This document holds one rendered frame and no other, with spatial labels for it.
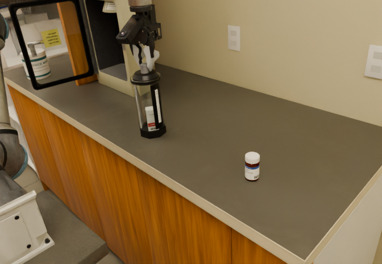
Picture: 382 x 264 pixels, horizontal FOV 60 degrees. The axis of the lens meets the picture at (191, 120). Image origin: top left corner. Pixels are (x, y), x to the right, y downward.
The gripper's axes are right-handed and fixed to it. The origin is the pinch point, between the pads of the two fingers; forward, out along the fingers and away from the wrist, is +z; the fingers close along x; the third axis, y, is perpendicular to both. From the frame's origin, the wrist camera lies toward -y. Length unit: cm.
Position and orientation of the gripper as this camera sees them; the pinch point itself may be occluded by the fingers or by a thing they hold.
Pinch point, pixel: (144, 67)
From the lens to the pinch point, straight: 117.3
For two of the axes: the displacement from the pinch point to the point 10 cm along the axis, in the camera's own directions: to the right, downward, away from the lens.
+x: -8.6, -1.9, 4.8
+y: 5.1, -4.3, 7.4
